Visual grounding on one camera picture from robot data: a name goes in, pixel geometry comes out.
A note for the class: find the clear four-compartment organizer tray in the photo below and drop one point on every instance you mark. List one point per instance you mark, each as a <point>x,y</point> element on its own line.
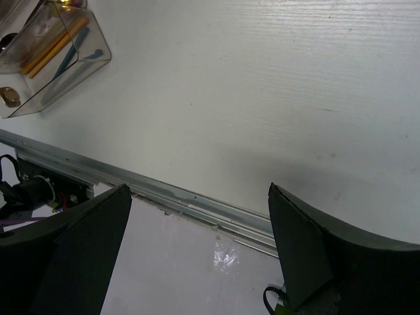
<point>37,24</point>

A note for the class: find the black spoon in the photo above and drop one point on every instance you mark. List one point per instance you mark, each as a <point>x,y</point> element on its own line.
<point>6,40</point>

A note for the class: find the orange chopstick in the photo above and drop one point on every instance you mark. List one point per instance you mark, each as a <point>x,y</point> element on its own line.
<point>74,29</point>
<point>46,55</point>

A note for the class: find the grey-blue chopstick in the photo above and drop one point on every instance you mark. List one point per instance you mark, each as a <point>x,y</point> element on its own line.
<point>88,62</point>
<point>72,51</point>

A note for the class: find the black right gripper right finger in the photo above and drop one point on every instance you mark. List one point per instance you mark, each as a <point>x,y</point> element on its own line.
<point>332,267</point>

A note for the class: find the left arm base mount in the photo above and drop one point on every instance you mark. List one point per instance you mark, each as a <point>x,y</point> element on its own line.
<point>37,186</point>

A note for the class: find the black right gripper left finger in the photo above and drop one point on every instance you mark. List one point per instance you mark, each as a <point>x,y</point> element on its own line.
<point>63,264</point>

